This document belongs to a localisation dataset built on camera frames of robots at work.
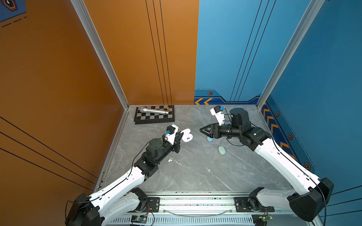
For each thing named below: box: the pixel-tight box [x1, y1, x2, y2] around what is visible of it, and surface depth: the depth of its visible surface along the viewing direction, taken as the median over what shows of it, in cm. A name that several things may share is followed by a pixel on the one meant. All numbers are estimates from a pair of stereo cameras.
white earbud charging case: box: [180, 128, 194, 143], surface depth 74 cm
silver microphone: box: [139, 106, 169, 115], surface depth 111 cm
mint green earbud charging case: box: [217, 145, 227, 156], surface depth 93 cm
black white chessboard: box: [133, 104, 175, 125], surface depth 111 cm
